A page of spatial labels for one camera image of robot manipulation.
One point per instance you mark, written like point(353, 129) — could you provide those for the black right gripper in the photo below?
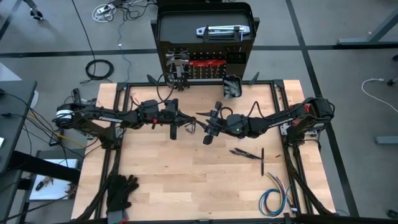
point(233, 124)

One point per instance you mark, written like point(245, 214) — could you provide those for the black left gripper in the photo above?
point(172, 118)

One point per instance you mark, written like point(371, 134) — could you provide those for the grey perforated beams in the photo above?
point(233, 91)

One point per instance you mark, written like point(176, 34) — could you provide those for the claw hammer black grip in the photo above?
point(185, 77)
point(174, 59)

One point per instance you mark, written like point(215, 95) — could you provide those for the black ballpoint pen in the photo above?
point(241, 153)
point(248, 153)
point(262, 161)

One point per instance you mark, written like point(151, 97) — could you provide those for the silver aluminium spirit level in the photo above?
point(200, 30)

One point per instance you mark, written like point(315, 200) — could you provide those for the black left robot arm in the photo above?
point(102, 117)

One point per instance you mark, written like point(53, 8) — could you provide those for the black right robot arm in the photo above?
point(280, 119)

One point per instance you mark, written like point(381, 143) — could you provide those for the black plastic hanging bin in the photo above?
point(239, 79)

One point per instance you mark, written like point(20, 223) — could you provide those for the black pegboard tool cart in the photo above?
point(186, 29)

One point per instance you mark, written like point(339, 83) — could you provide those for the black work glove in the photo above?
point(119, 193)

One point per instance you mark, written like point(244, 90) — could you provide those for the black power strip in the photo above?
point(76, 96)

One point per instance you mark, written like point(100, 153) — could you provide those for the white power strip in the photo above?
point(102, 10)

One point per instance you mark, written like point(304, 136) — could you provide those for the white paper sheet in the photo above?
point(59, 183)

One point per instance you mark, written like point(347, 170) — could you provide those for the bunch of keys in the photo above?
point(40, 185)

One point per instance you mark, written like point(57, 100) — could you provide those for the grey table leg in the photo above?
point(351, 40)

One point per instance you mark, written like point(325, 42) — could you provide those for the black desk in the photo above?
point(15, 109)

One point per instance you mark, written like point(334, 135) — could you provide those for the grey table foot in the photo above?
point(385, 140)

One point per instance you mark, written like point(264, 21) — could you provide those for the black chair base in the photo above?
point(35, 14)

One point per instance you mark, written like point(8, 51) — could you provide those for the black aluminium table frame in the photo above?
point(264, 82)

